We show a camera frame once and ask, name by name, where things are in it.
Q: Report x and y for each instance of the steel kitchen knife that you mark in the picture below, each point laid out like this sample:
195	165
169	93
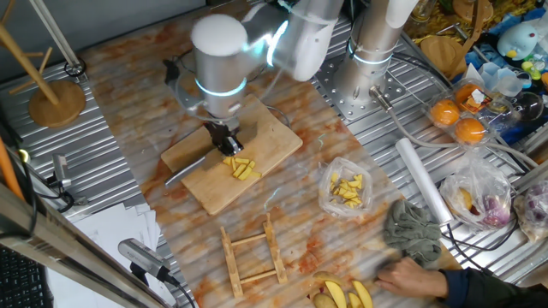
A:
184	171

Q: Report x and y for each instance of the grey green cloth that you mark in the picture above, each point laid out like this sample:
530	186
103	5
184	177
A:
411	231

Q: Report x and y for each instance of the blue plush toy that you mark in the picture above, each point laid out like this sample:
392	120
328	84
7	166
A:
516	40

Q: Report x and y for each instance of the plastic bag of potato pieces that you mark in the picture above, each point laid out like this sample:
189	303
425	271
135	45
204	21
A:
338	164

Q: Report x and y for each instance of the dark sleeved forearm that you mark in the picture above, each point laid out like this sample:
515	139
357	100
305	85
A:
492	291

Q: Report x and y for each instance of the wooden disc with stick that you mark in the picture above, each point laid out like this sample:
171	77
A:
443	55

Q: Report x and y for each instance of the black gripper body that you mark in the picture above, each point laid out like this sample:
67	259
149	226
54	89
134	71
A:
222	132

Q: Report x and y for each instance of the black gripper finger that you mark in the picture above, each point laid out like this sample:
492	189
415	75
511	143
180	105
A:
235	146
220	146

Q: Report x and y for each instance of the wooden knife rack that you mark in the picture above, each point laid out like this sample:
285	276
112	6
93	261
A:
231	265

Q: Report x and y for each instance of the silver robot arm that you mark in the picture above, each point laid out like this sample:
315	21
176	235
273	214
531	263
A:
218	68

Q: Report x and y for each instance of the clear glass jar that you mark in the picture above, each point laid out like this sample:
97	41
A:
421	10

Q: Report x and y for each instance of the thin yellow potato strip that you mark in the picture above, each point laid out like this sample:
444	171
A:
234	164

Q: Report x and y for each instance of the white rod stand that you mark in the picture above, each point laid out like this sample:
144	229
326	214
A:
55	33

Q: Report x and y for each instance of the grey camera on clamp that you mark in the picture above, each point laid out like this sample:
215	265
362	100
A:
61	169

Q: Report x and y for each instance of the grey cylindrical camera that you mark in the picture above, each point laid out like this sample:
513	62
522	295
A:
141	256

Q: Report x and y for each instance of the orange marble pattern mat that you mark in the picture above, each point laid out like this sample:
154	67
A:
128	107

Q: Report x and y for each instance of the person bare hand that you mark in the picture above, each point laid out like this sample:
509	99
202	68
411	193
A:
413	279

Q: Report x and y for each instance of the clear glass bowl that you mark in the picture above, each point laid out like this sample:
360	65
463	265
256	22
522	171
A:
528	107

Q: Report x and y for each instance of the steel frame rail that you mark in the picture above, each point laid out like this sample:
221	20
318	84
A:
64	252

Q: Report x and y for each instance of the white plastic wrap roll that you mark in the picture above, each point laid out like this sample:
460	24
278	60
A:
421	179

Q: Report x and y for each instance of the wooden round base stand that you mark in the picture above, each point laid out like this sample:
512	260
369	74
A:
57	107

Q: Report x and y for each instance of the orange fruit with label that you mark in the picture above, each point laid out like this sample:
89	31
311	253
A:
464	92

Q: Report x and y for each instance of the wooden cutting board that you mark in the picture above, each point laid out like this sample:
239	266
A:
222	192

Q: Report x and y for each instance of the grey camera mounting bracket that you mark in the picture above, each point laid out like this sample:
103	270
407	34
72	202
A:
186	96

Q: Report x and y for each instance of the clear bag of purple vegetables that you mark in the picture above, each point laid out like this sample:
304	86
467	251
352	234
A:
535	214

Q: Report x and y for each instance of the clear plastic cups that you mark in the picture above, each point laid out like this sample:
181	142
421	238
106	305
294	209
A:
501	81

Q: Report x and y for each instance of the green yellow toy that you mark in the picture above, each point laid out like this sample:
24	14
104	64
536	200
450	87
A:
531	70

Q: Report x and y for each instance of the purple onion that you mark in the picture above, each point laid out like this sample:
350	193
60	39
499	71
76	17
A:
496	211

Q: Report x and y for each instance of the cut yellow potato slice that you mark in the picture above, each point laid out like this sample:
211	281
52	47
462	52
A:
239	170
256	174
227	161
245	173
242	161

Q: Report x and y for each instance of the metal robot mounting plate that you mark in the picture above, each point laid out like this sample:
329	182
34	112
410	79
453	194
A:
329	94

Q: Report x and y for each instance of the white paper sheet stack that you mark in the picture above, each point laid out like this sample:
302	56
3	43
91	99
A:
98	239

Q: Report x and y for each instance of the whole brown potato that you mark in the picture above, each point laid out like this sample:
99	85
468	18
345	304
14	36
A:
323	300

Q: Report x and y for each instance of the clear plastic fruit container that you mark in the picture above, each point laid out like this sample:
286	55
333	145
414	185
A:
488	113

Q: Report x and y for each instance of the black keyboard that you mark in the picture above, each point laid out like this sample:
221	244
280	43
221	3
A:
21	282

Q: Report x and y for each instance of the orange pole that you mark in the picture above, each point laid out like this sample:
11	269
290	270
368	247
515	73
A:
8	171

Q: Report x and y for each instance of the small yellow potato wedge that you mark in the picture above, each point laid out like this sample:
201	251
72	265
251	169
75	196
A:
354	300

